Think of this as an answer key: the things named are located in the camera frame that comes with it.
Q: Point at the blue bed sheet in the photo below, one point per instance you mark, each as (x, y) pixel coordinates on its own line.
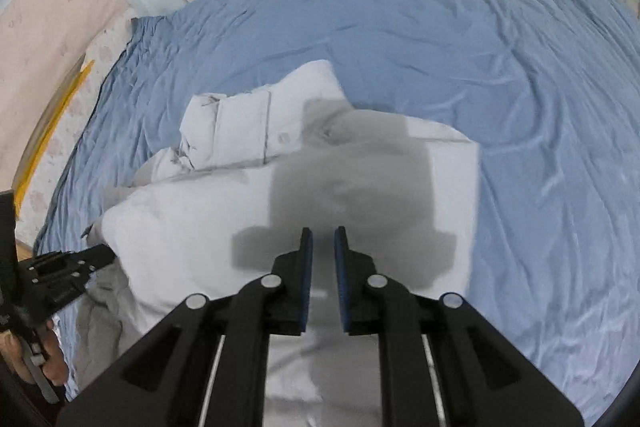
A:
(450, 57)

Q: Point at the light grey padded jacket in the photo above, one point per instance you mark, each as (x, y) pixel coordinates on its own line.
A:
(200, 232)

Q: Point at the floral mattress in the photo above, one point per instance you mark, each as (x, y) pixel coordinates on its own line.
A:
(105, 57)

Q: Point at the person's left hand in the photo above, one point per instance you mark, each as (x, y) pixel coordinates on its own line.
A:
(55, 364)

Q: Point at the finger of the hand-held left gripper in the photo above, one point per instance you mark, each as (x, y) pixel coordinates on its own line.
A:
(65, 269)

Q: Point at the yellow strip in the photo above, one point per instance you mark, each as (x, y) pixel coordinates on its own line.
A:
(80, 82)

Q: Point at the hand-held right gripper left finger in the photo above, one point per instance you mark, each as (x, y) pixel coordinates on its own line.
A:
(306, 277)

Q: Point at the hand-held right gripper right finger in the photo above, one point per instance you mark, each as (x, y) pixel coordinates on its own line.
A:
(341, 277)

